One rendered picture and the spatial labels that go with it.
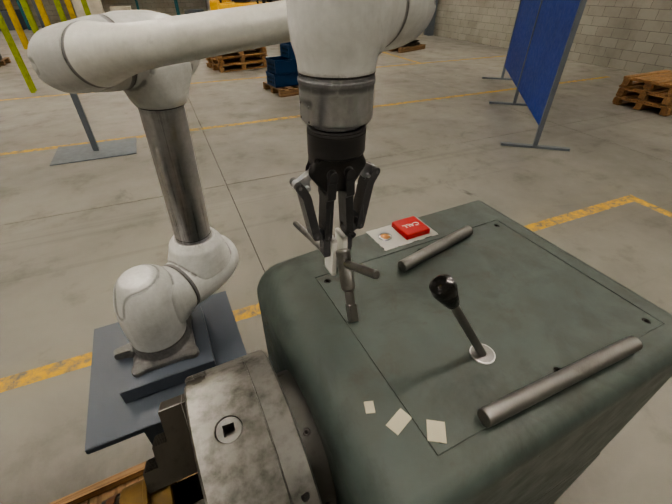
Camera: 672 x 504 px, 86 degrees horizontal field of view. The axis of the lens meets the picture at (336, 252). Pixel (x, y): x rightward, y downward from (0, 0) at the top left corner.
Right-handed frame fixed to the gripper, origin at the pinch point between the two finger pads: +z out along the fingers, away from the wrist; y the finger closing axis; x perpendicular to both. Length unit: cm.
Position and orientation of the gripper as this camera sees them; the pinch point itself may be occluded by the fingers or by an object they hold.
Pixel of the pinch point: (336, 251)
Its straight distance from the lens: 57.5
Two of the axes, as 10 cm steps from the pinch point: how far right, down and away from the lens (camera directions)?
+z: 0.0, 8.0, 6.0
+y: -9.0, 2.7, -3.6
